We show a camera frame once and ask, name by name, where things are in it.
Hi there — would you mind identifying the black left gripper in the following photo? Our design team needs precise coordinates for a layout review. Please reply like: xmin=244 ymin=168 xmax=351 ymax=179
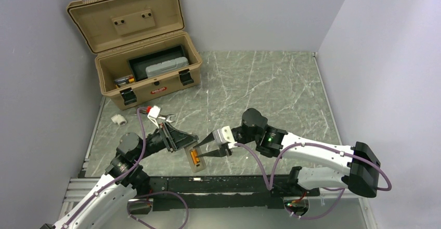
xmin=134 ymin=120 xmax=199 ymax=161

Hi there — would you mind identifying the orange AAA battery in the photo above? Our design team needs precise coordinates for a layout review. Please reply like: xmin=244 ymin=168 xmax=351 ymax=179
xmin=194 ymin=151 xmax=201 ymax=163
xmin=190 ymin=149 xmax=198 ymax=165

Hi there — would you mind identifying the white remote control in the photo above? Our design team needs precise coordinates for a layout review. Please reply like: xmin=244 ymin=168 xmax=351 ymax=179
xmin=185 ymin=146 xmax=206 ymax=173

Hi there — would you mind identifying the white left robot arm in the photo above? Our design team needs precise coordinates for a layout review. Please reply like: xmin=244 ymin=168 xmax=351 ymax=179
xmin=42 ymin=122 xmax=198 ymax=228

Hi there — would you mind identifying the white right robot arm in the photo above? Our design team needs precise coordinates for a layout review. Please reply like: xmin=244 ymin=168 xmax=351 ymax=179
xmin=197 ymin=108 xmax=392 ymax=198

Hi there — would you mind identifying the pack of batteries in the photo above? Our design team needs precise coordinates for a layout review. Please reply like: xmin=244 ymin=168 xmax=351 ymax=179
xmin=114 ymin=75 xmax=135 ymax=88

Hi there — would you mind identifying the silver open-end wrench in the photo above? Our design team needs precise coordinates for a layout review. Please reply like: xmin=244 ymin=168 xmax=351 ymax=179
xmin=158 ymin=114 xmax=176 ymax=123

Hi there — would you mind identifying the white plastic pipe fitting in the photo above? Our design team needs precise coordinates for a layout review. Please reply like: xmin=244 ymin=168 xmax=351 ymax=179
xmin=111 ymin=114 xmax=127 ymax=126

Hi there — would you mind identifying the grey plastic case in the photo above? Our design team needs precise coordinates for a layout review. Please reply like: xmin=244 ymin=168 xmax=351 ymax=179
xmin=145 ymin=57 xmax=189 ymax=78

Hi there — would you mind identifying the black tray in toolbox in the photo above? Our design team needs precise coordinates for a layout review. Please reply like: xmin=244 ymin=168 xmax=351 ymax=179
xmin=128 ymin=45 xmax=190 ymax=81

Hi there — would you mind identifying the tan plastic toolbox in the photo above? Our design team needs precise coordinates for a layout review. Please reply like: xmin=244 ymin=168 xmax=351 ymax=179
xmin=67 ymin=0 xmax=202 ymax=110

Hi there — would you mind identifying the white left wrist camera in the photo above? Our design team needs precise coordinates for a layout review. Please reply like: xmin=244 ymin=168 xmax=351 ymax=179
xmin=146 ymin=106 xmax=162 ymax=128

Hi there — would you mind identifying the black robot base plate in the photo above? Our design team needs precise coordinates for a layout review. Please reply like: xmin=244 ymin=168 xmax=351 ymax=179
xmin=115 ymin=174 xmax=321 ymax=212

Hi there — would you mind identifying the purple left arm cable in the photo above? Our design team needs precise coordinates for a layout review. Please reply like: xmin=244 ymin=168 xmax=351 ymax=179
xmin=60 ymin=107 xmax=189 ymax=229

